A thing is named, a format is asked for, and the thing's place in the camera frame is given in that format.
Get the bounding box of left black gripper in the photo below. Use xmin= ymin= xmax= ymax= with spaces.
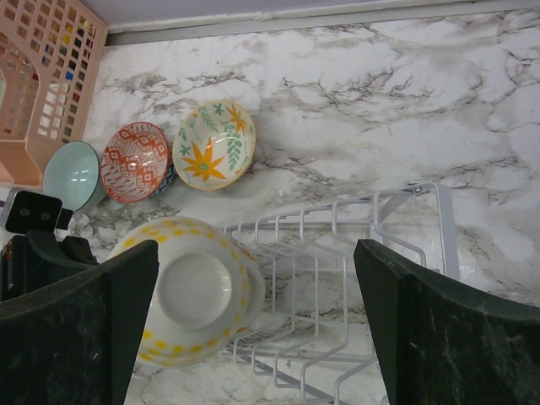
xmin=1 ymin=230 xmax=98 ymax=301

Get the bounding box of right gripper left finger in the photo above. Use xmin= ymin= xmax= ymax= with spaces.
xmin=1 ymin=240 xmax=159 ymax=404

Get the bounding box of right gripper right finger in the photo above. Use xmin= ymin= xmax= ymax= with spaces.
xmin=354 ymin=240 xmax=539 ymax=404

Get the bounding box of yellow dotted sun bowl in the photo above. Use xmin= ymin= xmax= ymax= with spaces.
xmin=109 ymin=216 xmax=249 ymax=367

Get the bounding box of yellow flower bowl back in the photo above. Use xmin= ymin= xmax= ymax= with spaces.
xmin=171 ymin=100 xmax=257 ymax=191

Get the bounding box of yellow flower bowl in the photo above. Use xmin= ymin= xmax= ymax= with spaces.
xmin=171 ymin=100 xmax=257 ymax=191
xmin=237 ymin=245 xmax=266 ymax=333

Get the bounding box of yellow flower bowl front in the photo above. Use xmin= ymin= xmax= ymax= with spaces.
xmin=237 ymin=245 xmax=266 ymax=333

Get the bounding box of light teal bowl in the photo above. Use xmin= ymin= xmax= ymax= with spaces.
xmin=42 ymin=142 xmax=107 ymax=212

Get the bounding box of red patterned bowl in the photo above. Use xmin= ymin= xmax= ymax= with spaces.
xmin=100 ymin=121 xmax=170 ymax=203

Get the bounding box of orange plastic file organizer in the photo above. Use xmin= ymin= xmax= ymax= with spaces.
xmin=1 ymin=0 xmax=108 ymax=188

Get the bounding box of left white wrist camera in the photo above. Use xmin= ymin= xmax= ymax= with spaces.
xmin=1 ymin=188 xmax=73 ymax=235

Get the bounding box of white wire dish rack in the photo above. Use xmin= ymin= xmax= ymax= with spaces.
xmin=224 ymin=181 xmax=460 ymax=404

